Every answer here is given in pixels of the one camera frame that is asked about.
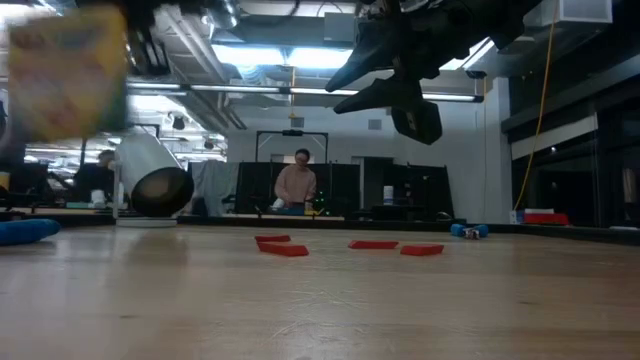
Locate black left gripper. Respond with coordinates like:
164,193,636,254
79,0,201,76

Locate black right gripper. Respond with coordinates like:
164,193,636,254
324,0,501,114

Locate yellow green crayon box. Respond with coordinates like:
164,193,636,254
5,5,130,145

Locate long ceiling light bar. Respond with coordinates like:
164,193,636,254
127,81,485,104

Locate black partition panel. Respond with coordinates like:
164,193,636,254
234,160,362,219

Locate black cabinet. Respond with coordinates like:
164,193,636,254
360,156,455,221

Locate person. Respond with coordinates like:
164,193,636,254
273,147,318,212
73,148,120,205

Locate grey cloth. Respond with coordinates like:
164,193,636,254
188,159,241,218

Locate black monitor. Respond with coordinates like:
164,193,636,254
0,143,27,169

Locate red box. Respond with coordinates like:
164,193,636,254
522,212,571,227

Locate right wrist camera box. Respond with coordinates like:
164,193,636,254
390,97,444,147

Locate black camera stand frame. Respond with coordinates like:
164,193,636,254
255,129,330,164

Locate yellow cable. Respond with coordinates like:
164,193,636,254
513,0,560,211

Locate blue-handled pliers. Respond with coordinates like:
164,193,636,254
0,217,62,247
450,222,490,241

